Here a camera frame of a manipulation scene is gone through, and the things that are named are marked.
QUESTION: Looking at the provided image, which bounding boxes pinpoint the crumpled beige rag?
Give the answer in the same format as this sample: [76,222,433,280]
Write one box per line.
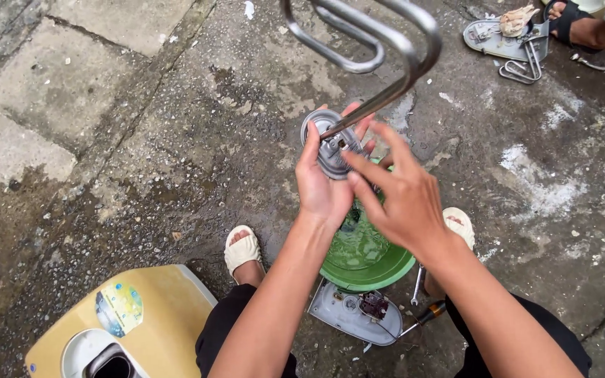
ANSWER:
[499,4,541,38]

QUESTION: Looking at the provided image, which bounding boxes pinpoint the person's black trousers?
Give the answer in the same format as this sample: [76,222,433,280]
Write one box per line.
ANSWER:
[195,283,593,378]

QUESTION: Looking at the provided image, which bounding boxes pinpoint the dark red thermostat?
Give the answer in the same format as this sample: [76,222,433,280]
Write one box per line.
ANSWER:
[359,292,390,321]

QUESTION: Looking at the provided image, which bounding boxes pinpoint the person's left hand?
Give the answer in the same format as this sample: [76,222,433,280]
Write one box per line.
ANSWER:
[295,101,377,228]

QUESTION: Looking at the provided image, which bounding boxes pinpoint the black sandal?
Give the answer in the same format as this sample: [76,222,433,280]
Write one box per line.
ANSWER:
[543,0,605,54]

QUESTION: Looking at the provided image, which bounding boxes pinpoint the cream slipper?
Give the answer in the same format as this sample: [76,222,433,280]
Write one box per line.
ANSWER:
[223,225,264,279]
[441,207,476,251]

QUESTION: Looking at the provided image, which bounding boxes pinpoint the green plastic basin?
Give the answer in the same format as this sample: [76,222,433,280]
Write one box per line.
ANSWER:
[319,157,418,293]

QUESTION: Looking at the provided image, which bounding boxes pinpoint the gray plastic cover plate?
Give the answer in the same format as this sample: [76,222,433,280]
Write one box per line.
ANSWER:
[307,278,404,347]

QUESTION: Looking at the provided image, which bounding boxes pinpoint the gray cable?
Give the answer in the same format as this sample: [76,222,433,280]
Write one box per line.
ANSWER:
[570,51,605,72]

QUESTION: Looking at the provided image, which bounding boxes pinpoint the silver wrench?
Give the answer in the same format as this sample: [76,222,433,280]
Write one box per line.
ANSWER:
[410,262,427,307]

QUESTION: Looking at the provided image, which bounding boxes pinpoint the metal heating element with flange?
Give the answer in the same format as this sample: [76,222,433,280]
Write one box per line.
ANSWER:
[280,0,443,181]

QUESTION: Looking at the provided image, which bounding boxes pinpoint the gray flange with heating coil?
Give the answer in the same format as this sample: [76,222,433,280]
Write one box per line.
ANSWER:
[462,18,551,86]

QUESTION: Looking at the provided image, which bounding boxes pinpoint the amber handled screwdriver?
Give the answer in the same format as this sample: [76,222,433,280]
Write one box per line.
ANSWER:
[399,300,448,340]

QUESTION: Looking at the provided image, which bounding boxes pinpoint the person's right hand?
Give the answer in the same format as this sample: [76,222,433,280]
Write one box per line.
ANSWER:
[340,121,456,256]

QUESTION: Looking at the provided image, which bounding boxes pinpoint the yellow water heater tank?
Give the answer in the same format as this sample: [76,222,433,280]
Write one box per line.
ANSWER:
[24,264,219,378]

